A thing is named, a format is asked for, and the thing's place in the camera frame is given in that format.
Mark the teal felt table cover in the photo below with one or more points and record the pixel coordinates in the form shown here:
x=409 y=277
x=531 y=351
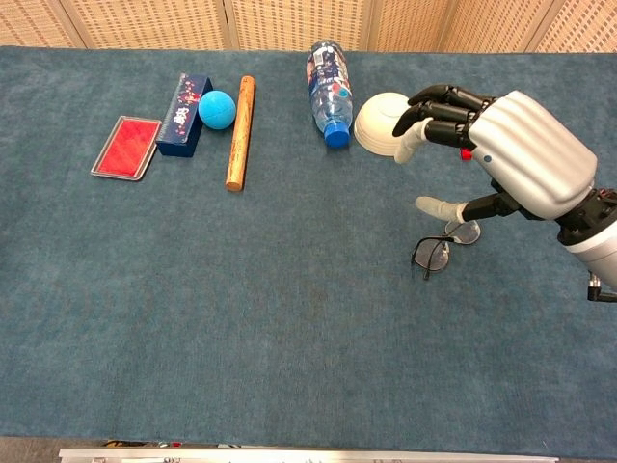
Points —
x=241 y=289

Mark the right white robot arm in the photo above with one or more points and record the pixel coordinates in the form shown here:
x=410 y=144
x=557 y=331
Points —
x=598 y=246

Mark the wooden round stick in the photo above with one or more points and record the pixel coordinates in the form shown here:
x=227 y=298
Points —
x=241 y=132

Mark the red ink pad clear case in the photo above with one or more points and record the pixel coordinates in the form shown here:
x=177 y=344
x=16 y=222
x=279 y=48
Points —
x=126 y=148

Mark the aluminium profile rail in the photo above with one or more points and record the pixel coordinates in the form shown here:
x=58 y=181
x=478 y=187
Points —
x=308 y=455

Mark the white upturned bowl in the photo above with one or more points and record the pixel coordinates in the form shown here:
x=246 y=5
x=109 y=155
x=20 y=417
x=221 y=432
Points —
x=378 y=120

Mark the blue ball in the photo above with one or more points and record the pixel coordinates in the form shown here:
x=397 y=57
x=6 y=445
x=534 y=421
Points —
x=217 y=110

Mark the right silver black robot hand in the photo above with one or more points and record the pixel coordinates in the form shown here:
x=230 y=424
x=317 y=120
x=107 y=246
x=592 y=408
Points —
x=530 y=154

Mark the white marker red cap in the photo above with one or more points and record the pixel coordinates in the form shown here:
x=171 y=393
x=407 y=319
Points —
x=465 y=155

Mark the thin black metal eyeglasses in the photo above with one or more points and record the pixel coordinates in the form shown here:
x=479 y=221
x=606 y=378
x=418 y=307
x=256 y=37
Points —
x=432 y=254

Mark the plastic water bottle blue cap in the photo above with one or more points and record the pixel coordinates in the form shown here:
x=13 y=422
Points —
x=329 y=91

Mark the woven rattan folding screen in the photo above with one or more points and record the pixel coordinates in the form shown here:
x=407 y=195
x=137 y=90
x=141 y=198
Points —
x=299 y=21

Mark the dark blue printed box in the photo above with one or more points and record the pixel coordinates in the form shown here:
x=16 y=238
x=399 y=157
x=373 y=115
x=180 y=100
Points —
x=183 y=118

